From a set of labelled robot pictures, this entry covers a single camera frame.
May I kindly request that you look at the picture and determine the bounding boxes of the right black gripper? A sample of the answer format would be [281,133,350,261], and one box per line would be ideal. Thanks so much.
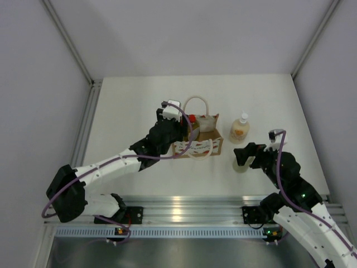
[234,142,283,189]

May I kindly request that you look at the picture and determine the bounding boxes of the cream pump lotion bottle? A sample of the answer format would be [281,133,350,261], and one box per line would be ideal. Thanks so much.
[229,111,250,144]

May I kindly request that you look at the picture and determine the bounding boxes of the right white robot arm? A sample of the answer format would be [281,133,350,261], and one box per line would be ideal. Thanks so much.
[234,142,356,267]

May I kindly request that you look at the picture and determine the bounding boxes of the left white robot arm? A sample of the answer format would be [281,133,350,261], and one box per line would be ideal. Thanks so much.
[42,100,189,224]

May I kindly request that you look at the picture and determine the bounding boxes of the burlap watermelon canvas bag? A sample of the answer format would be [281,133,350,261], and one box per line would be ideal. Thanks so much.
[171,95,223,160]

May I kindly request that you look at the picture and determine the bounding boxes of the yellow red-capped bottle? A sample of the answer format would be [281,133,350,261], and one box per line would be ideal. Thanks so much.
[184,114,200,141]

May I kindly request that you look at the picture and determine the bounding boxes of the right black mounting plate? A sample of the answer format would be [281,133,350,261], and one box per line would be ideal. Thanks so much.
[242,206,266,224]

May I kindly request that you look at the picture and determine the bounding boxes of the black mounting plate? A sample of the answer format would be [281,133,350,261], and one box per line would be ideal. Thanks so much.
[123,207,144,225]
[242,206,266,224]

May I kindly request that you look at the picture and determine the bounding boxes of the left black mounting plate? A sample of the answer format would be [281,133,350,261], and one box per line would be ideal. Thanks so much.
[123,207,144,225]

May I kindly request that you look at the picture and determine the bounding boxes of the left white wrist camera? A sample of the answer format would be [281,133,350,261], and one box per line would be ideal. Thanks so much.
[161,99,182,122]

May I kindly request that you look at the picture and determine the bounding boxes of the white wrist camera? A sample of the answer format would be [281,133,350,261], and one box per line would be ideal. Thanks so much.
[161,99,182,122]
[264,129,287,152]

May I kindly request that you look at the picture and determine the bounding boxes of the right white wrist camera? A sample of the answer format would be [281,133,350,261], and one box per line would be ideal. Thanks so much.
[264,129,287,152]

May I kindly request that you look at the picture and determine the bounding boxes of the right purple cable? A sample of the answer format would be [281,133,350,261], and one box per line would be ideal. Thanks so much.
[274,130,357,260]

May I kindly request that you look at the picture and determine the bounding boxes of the purple cable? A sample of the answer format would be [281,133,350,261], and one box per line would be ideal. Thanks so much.
[274,130,357,260]
[41,102,195,246]

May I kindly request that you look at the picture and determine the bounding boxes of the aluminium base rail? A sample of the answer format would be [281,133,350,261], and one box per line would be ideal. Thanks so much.
[43,195,349,227]

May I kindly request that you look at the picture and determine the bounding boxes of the left aluminium frame post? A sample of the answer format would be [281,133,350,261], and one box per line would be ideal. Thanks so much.
[40,1,103,166]

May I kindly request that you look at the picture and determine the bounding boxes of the aluminium frame post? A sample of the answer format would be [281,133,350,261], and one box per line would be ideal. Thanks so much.
[291,0,343,80]
[40,1,103,166]

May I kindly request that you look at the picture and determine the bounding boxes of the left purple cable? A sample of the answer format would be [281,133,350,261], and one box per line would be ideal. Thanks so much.
[41,102,195,246]

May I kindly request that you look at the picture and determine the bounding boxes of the white slotted cable duct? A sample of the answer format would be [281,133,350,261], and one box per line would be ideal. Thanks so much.
[55,227,281,239]

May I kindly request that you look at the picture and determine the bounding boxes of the right aluminium frame post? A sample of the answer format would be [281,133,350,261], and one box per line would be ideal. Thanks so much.
[291,0,343,80]

